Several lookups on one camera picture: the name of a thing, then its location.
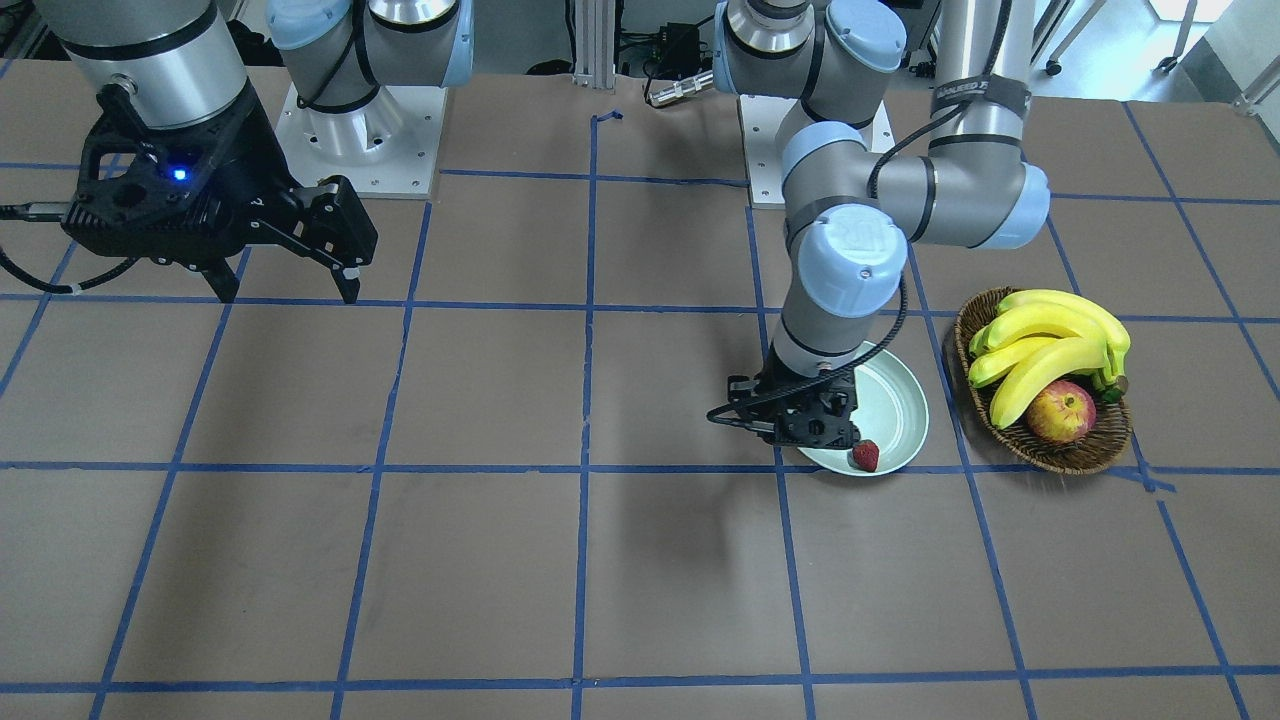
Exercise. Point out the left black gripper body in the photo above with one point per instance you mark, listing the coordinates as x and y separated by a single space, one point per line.
838 402

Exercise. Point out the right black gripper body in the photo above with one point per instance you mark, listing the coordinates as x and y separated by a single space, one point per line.
256 152

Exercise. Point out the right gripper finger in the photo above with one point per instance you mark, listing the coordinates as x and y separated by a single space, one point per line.
348 282
222 279

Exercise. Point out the strawberry plate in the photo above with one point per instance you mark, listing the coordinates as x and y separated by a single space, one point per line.
865 456

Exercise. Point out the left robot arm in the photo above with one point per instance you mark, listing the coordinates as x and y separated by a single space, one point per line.
851 213

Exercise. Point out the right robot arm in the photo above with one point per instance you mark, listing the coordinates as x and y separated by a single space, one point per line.
179 64

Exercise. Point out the light green plate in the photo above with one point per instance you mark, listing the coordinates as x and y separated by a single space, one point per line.
892 411

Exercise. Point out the yellow banana bunch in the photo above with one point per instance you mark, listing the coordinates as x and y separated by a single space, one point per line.
1033 339

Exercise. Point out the red yellow apple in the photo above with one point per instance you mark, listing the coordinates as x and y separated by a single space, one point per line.
1061 413

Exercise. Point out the brown wicker basket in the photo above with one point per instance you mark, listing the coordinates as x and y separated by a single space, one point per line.
1096 451

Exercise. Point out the silver metal cylinder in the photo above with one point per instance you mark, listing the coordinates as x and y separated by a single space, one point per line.
679 90

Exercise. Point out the black power adapter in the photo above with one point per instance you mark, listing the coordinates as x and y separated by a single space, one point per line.
678 50

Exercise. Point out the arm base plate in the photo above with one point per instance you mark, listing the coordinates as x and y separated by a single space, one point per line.
387 150
776 135

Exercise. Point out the aluminium frame post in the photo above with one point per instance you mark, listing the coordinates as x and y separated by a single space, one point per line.
594 26

